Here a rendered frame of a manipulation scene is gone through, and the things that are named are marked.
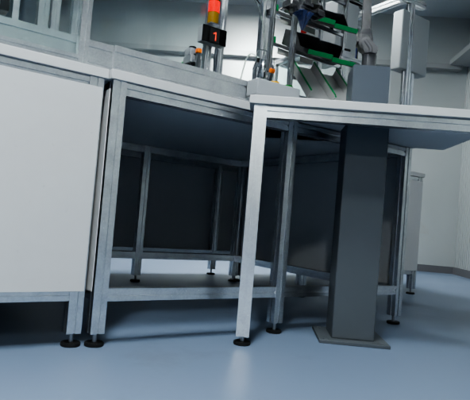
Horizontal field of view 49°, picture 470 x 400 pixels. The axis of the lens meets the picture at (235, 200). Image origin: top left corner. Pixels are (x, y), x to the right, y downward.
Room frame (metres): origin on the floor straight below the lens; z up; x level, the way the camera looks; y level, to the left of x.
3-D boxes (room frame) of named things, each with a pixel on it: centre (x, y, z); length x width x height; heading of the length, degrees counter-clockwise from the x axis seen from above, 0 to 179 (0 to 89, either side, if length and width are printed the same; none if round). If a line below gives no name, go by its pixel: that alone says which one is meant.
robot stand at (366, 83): (2.02, -0.49, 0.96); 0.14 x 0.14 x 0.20; 87
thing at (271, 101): (2.07, -0.49, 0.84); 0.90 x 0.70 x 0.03; 87
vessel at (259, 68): (3.20, -0.11, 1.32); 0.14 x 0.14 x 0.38
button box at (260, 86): (1.97, -0.12, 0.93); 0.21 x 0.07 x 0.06; 124
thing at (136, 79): (2.57, 0.19, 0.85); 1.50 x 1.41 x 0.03; 124
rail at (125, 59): (1.92, 0.08, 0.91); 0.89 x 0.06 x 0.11; 124
